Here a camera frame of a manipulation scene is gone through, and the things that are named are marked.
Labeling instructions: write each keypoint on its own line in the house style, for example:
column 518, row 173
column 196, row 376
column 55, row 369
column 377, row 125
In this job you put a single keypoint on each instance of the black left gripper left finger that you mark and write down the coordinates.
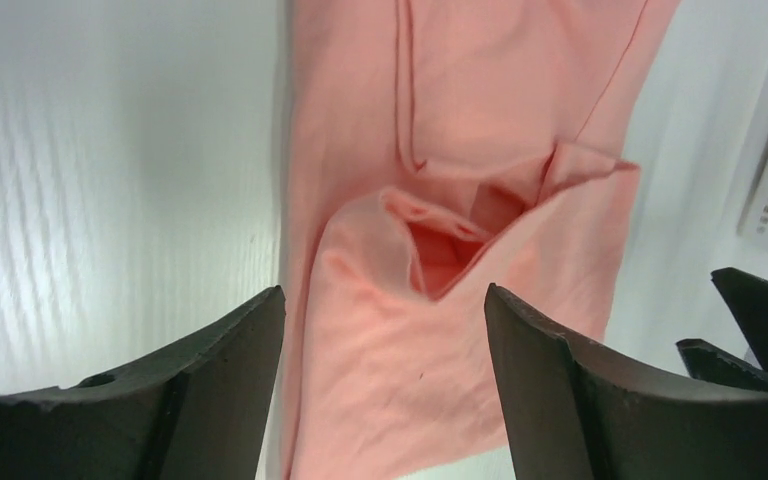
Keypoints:
column 194, row 409

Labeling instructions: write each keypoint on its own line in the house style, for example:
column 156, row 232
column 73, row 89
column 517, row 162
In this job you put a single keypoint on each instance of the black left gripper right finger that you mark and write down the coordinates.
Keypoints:
column 574, row 408

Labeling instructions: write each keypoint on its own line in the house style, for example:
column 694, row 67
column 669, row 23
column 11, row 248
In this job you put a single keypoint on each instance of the pink t shirt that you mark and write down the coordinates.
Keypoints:
column 439, row 147

